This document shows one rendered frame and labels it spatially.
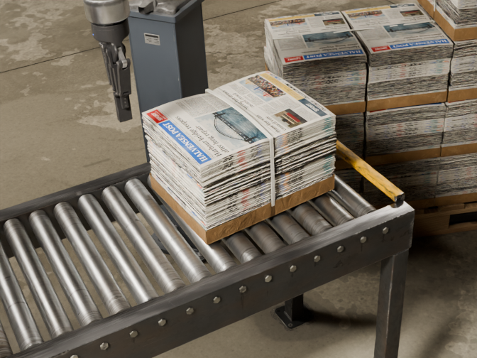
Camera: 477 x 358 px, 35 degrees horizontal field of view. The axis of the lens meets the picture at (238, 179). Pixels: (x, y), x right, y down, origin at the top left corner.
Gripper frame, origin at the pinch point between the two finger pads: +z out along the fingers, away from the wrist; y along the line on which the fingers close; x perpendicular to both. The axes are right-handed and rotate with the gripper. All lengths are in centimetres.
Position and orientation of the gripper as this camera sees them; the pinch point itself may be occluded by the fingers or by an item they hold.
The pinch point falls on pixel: (123, 105)
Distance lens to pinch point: 165.6
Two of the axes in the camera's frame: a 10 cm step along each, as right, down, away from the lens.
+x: -8.8, 3.1, -3.5
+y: -4.6, -4.9, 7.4
